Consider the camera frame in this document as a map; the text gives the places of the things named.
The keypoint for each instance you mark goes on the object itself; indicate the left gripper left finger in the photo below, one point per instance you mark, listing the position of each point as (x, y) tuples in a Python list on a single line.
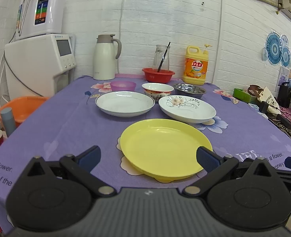
[(53, 195)]

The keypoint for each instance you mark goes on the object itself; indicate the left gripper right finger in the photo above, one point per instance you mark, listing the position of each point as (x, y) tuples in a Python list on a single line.
[(246, 195)]

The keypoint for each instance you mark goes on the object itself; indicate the yellow plastic plate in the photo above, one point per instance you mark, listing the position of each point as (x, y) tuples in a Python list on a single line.
[(163, 149)]

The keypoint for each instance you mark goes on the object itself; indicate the white floral plate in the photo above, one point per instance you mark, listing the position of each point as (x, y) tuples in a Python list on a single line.
[(187, 109)]

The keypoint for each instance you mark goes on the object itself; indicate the plain white plate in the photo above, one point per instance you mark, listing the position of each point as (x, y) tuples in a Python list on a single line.
[(125, 104)]

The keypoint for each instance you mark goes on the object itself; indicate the stainless steel bowl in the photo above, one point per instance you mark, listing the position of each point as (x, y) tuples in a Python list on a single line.
[(189, 90)]

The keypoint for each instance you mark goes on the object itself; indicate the purple plastic bowl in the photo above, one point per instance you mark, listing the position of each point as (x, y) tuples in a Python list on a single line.
[(123, 86)]

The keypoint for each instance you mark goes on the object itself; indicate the white ceramic patterned bowl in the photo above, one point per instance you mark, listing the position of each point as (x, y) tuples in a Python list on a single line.
[(157, 90)]

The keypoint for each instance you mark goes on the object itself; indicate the purple floral tablecloth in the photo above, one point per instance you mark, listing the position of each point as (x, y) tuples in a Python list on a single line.
[(70, 123)]

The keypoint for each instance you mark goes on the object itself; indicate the paper gift bag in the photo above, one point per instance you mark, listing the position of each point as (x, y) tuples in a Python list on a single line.
[(266, 99)]

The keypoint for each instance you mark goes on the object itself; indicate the green box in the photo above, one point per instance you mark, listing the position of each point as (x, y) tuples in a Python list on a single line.
[(244, 96)]

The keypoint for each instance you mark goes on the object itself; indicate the orange plastic basin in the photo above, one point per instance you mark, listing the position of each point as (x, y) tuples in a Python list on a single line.
[(23, 106)]

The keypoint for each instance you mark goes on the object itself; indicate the blue paper fan decoration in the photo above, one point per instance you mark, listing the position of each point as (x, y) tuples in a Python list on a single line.
[(276, 50)]

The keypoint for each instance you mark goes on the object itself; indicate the white water dispenser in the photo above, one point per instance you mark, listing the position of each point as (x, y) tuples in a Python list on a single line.
[(39, 66)]

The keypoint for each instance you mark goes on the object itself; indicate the yellow detergent bottle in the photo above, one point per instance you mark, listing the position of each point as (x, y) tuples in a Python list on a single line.
[(196, 65)]

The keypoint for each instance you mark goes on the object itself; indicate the white thermos jug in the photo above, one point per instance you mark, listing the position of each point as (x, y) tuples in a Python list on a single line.
[(106, 53)]

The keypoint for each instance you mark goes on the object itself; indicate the red plastic basket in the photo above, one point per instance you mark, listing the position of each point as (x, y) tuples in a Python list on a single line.
[(162, 77)]

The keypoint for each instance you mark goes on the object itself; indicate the black straw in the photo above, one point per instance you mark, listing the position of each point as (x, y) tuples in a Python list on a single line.
[(163, 57)]

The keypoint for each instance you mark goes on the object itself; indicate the glass jar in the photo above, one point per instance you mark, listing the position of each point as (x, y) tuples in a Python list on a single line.
[(159, 52)]

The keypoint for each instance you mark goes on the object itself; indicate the white water purifier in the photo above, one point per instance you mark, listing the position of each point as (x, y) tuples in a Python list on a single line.
[(39, 17)]

